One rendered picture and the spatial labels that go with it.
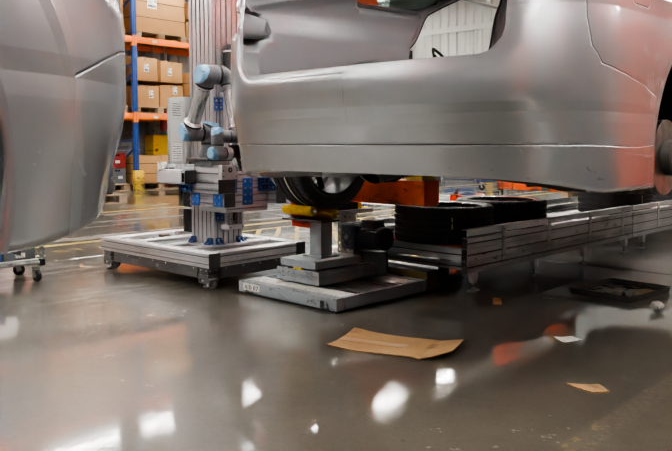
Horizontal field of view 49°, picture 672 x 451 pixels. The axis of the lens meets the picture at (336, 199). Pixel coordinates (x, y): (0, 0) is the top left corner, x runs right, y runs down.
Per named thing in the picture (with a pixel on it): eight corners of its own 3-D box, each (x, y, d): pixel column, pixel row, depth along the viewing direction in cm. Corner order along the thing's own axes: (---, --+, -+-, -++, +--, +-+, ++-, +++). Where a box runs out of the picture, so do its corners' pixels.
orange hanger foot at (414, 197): (423, 207, 458) (424, 150, 455) (360, 202, 494) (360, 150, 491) (439, 205, 470) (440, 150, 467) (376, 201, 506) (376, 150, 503)
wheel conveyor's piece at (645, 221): (632, 251, 629) (634, 205, 626) (540, 242, 689) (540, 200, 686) (675, 240, 701) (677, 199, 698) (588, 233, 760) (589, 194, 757)
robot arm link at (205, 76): (202, 145, 476) (225, 71, 447) (181, 145, 467) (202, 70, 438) (195, 134, 483) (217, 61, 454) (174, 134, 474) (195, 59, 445)
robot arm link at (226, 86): (229, 70, 466) (240, 145, 458) (213, 69, 459) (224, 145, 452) (238, 63, 456) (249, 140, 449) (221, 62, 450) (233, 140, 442)
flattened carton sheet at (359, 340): (445, 363, 308) (445, 355, 308) (327, 347, 332) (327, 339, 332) (465, 345, 335) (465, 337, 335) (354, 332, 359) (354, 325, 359)
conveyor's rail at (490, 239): (468, 266, 450) (468, 230, 448) (460, 265, 454) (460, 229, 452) (633, 231, 627) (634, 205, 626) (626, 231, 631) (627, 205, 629)
